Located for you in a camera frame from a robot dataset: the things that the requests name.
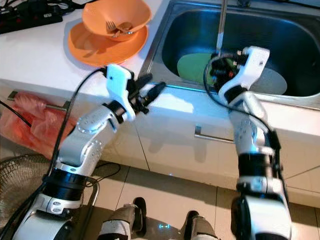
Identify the robot leg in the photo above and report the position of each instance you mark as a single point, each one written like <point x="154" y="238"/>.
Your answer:
<point x="120" y="222"/>
<point x="202" y="229"/>

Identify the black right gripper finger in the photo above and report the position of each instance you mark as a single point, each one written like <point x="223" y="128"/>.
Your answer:
<point x="212" y="62"/>

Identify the robot right leg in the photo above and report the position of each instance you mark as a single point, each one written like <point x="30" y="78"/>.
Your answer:
<point x="202" y="229"/>

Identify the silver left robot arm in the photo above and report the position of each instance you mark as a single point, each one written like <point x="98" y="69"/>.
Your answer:
<point x="90" y="140"/>

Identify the green plate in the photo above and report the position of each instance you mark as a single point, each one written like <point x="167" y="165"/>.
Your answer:
<point x="195" y="67"/>

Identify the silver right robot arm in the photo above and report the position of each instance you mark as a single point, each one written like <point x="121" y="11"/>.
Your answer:
<point x="250" y="115"/>

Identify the red plastic bag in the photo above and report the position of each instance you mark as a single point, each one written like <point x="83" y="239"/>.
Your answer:
<point x="40" y="125"/>

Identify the robot left leg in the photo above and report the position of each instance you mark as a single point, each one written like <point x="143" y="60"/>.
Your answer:
<point x="120" y="222"/>

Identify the stainless steel sink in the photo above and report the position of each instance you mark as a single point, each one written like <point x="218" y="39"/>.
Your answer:
<point x="195" y="25"/>

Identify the orange plastic bowl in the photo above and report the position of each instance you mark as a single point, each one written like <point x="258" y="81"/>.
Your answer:
<point x="130" y="12"/>

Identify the grey bowl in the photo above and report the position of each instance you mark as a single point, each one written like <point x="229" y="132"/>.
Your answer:
<point x="275" y="82"/>

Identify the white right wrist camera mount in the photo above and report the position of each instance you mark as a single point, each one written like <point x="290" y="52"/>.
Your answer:
<point x="255" y="62"/>

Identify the metal fork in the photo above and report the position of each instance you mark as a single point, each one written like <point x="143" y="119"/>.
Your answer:
<point x="110" y="26"/>

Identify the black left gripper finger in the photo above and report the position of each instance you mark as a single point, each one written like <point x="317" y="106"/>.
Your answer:
<point x="155" y="93"/>
<point x="142" y="81"/>

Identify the white kitchen cabinet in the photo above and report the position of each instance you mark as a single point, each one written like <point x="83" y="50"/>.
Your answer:
<point x="175" y="150"/>

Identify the black power strip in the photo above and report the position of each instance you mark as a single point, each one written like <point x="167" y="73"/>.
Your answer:
<point x="30" y="20"/>

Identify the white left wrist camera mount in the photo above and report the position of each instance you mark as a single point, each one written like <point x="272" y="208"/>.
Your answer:
<point x="119" y="82"/>

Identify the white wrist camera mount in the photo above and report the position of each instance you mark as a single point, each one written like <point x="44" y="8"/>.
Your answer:
<point x="255" y="62"/>
<point x="119" y="82"/>

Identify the orange plastic plate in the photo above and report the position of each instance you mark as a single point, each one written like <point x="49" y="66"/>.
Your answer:
<point x="90" y="50"/>

